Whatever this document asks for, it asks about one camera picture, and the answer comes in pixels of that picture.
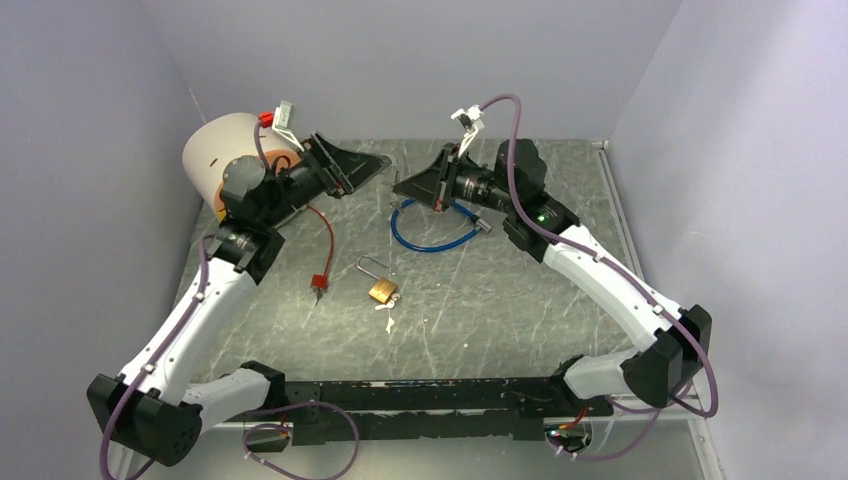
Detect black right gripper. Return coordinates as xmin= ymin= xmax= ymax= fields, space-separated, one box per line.
xmin=393 ymin=143 xmax=517 ymax=215

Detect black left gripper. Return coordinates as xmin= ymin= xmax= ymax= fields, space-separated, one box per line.
xmin=259 ymin=130 xmax=390 ymax=228

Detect brass padlock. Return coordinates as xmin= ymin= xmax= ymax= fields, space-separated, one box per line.
xmin=356 ymin=255 xmax=400 ymax=304

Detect silver keys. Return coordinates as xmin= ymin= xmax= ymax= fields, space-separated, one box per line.
xmin=374 ymin=293 xmax=401 ymax=310

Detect red cable padlock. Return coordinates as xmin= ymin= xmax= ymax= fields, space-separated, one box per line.
xmin=304 ymin=203 xmax=337 ymax=305

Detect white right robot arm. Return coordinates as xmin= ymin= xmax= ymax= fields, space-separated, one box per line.
xmin=393 ymin=139 xmax=712 ymax=415

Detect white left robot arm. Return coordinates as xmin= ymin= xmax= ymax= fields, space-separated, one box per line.
xmin=86 ymin=133 xmax=392 ymax=478

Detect white cylinder with coloured lid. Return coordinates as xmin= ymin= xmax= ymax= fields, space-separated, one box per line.
xmin=182 ymin=112 xmax=302 ymax=222

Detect blue cable lock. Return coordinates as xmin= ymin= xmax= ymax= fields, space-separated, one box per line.
xmin=389 ymin=199 xmax=492 ymax=254

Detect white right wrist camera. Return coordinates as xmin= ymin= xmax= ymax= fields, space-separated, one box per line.
xmin=450 ymin=105 xmax=484 ymax=157

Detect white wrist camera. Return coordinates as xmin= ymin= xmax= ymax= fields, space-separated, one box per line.
xmin=450 ymin=105 xmax=484 ymax=157
xmin=257 ymin=101 xmax=304 ymax=152

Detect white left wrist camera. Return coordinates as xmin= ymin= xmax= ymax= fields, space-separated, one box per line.
xmin=257 ymin=101 xmax=304 ymax=152

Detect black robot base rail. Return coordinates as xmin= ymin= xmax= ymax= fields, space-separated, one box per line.
xmin=233 ymin=376 xmax=613 ymax=446

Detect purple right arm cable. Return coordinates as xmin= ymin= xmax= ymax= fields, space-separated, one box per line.
xmin=479 ymin=93 xmax=721 ymax=463

